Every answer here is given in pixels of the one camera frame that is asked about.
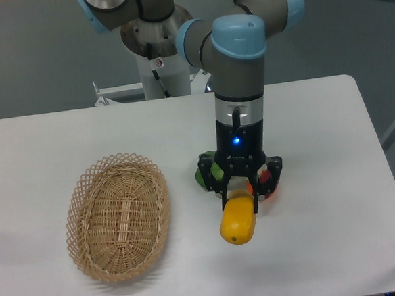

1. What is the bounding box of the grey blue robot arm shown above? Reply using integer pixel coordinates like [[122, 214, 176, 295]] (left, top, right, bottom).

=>
[[77, 0, 305, 199]]

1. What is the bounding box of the orange toy carrot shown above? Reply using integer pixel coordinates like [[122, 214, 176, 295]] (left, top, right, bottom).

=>
[[257, 181, 279, 201]]

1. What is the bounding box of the oval wicker basket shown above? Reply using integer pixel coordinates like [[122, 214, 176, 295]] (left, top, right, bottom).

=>
[[66, 153, 170, 283]]

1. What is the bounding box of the purple toy sweet potato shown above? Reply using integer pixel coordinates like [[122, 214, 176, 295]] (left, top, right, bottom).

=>
[[259, 170, 271, 184]]

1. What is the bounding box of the yellow toy mango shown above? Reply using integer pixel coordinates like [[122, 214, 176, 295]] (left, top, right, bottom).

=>
[[219, 189, 256, 245]]

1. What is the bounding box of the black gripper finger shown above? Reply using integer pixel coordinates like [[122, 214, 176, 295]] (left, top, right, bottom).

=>
[[248, 160, 282, 213], [198, 156, 233, 210]]

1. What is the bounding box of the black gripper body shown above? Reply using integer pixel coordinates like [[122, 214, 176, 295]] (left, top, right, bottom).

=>
[[215, 120, 283, 179]]

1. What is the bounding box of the green toy bok choy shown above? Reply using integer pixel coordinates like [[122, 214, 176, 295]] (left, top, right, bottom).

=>
[[195, 151, 224, 188]]

